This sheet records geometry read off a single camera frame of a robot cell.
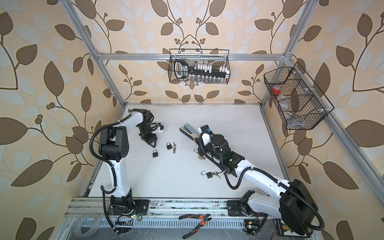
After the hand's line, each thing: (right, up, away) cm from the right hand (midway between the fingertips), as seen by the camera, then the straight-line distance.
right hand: (196, 140), depth 78 cm
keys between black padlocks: (+12, -21, +8) cm, 25 cm away
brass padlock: (+2, -13, +13) cm, 18 cm away
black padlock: (-18, -7, +19) cm, 27 cm away
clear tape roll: (-54, -37, -10) cm, 66 cm away
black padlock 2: (-26, -11, +16) cm, 33 cm away
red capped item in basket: (+47, +29, +9) cm, 56 cm away
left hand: (-29, -4, +17) cm, 34 cm away
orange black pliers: (+5, -37, -6) cm, 37 cm away
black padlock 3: (+7, -21, +7) cm, 23 cm away
